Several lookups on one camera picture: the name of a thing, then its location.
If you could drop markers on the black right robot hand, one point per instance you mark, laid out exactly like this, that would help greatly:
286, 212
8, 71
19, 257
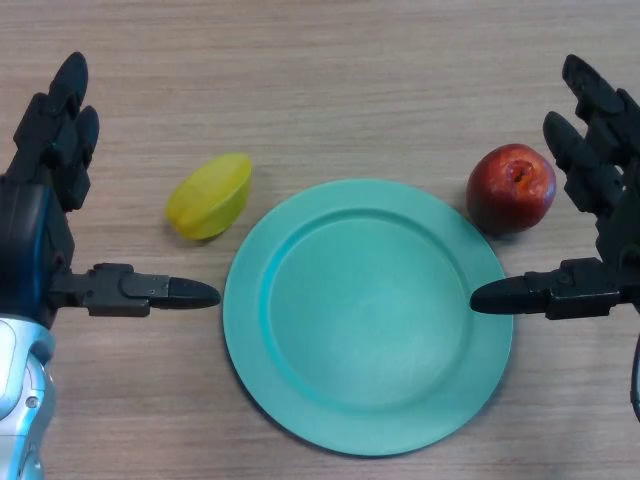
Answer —
590, 290

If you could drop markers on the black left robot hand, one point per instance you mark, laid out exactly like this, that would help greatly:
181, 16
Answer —
35, 230

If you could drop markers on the yellow starfruit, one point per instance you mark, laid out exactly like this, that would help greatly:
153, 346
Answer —
210, 200

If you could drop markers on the green round plate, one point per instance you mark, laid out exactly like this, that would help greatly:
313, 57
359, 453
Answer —
370, 325

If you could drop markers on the red apple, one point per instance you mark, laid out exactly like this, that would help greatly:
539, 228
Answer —
505, 195

